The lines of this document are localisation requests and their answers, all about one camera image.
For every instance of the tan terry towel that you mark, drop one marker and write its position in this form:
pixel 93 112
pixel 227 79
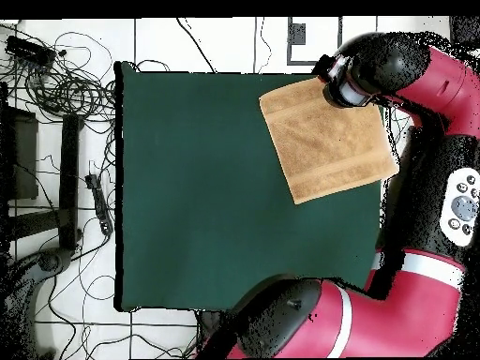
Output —
pixel 322 150

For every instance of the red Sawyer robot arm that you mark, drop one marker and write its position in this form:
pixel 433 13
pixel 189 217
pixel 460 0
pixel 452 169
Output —
pixel 405 318

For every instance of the dark flat panel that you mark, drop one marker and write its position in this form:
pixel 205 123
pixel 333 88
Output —
pixel 22 157

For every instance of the black corner box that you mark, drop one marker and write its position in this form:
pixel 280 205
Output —
pixel 465 26

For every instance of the dark green table cloth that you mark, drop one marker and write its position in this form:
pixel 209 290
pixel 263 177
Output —
pixel 180 187

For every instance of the black power strip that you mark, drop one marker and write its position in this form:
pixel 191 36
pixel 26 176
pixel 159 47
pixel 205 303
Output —
pixel 99 204

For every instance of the black stand bar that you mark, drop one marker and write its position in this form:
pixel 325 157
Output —
pixel 69 180

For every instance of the black electronics box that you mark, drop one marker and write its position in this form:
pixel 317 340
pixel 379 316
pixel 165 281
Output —
pixel 30 50

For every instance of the grey rounded base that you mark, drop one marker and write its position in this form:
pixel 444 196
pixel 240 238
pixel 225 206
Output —
pixel 22 285

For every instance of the grey square frame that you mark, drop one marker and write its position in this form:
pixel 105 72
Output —
pixel 289 48

